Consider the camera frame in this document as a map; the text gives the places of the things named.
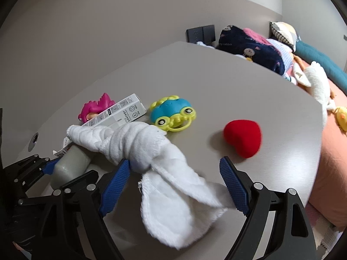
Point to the checkered pillow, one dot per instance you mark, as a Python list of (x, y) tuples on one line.
[(284, 33)]

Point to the red heart plush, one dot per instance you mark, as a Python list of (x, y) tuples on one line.
[(242, 138)]

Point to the navy printed blanket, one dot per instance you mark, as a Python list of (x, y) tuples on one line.
[(260, 52)]

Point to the pink-haired doll toy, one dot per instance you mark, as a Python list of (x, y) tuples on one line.
[(93, 107)]

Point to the pink cloth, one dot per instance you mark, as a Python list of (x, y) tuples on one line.
[(256, 36)]

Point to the white towel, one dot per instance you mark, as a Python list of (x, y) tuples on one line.
[(162, 168)]

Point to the white and blue waffle blanket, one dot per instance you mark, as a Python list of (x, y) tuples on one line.
[(284, 54)]

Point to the small white cloth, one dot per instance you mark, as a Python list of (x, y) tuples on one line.
[(203, 44)]

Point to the white goose plush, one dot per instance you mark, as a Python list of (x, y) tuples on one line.
[(317, 84)]

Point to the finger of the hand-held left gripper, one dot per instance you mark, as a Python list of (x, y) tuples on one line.
[(81, 178), (49, 166)]

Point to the blue and green rattle toy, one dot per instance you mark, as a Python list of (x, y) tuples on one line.
[(170, 108)]

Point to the teal pillow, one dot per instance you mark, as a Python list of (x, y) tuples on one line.
[(320, 59)]

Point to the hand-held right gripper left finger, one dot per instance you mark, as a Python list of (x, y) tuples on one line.
[(115, 187)]

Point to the metal table grommet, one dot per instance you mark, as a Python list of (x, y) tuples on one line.
[(34, 140)]

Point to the bed with pink cover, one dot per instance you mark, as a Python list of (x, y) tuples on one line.
[(333, 168)]

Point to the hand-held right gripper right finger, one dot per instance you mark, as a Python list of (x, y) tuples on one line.
[(234, 187)]

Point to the black wall socket panel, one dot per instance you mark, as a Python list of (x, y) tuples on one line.
[(200, 33)]

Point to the white cardboard box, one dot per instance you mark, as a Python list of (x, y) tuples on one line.
[(122, 111)]

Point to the yellow chick plush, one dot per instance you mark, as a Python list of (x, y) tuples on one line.
[(341, 117)]

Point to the grey bottle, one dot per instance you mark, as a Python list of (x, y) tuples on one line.
[(70, 165)]

